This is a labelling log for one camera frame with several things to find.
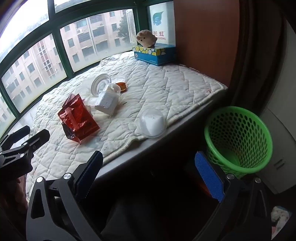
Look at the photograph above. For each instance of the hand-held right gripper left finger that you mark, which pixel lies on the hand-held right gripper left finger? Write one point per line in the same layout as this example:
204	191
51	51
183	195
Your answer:
92	169

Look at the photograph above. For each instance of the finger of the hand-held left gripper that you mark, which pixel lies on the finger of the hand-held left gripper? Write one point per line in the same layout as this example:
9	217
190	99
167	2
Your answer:
39	136
20	131

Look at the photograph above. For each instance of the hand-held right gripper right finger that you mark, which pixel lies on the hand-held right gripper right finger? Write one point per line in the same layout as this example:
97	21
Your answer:
208	176

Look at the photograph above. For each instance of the red snack bag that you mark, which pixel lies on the red snack bag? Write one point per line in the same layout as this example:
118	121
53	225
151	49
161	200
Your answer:
79	120

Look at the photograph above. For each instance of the green plastic mesh basket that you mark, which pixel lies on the green plastic mesh basket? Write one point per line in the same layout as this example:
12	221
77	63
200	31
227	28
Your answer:
240	129

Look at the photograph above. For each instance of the clear dome container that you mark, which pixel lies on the clear dome container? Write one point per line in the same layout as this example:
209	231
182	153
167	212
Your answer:
152	122

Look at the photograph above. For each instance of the clear round plastic lid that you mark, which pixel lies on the clear round plastic lid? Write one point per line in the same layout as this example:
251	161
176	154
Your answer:
98	84

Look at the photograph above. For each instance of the clear plastic tub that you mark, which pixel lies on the clear plastic tub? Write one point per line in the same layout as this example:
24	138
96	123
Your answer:
112	89

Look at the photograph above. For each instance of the white cabinet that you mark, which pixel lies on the white cabinet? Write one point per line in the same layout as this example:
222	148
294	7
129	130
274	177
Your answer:
275	139

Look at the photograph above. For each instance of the patterned cloth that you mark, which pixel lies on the patterned cloth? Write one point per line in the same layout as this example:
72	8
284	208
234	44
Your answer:
281	220

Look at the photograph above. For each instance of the orange sauce cup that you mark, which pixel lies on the orange sauce cup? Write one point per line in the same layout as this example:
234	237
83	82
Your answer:
121	86

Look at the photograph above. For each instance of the white quilted mat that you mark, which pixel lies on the white quilted mat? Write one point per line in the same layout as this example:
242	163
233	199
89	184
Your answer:
166	88

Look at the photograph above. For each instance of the blue tissue box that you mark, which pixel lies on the blue tissue box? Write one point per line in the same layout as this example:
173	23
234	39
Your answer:
155	55

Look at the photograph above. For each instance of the beige plush toy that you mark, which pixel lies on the beige plush toy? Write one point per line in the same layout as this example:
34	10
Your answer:
146	38

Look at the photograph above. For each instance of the white window sign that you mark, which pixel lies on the white window sign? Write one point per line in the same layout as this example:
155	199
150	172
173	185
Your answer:
161	20

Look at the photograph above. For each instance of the green window frame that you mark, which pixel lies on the green window frame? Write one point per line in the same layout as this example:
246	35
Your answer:
61	58

